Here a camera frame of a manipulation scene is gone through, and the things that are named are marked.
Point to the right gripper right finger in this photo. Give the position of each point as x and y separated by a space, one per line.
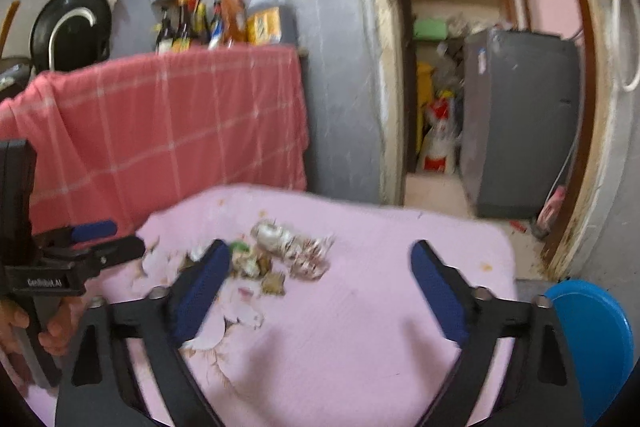
539 388

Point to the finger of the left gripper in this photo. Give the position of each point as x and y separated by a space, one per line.
72 235
66 271

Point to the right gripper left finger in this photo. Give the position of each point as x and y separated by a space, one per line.
99 386

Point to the blue plastic bucket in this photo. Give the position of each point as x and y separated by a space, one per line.
600 339

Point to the red checked counter cloth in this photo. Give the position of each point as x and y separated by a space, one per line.
123 139

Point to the pink floral table cloth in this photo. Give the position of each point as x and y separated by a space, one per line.
359 347

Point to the black wok pan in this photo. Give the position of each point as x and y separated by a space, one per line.
51 12

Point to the dark sauce bottle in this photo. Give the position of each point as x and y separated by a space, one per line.
165 34

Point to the chrome faucet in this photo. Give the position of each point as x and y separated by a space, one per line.
73 43

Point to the red white rice sack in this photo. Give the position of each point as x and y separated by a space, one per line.
441 138

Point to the orange sauce bottle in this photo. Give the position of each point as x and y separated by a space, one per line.
233 18

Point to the grey washing machine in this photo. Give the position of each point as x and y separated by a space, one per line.
521 105

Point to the large soy sauce jug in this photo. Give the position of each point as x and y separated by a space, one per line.
271 23

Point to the green storage box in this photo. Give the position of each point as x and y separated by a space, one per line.
430 29

